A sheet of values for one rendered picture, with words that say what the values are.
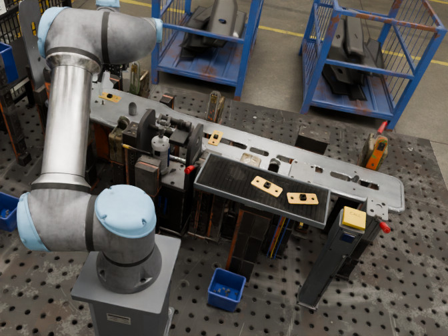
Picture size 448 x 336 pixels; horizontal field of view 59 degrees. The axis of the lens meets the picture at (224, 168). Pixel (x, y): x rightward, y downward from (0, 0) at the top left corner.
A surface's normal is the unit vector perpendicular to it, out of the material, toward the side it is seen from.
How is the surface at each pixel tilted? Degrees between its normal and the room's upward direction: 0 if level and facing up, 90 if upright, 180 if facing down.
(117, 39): 66
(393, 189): 0
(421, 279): 0
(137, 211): 8
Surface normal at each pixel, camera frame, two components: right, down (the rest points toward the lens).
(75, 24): 0.19, -0.16
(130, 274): 0.21, 0.46
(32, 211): 0.14, -0.45
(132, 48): 0.70, 0.52
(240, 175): 0.13, -0.71
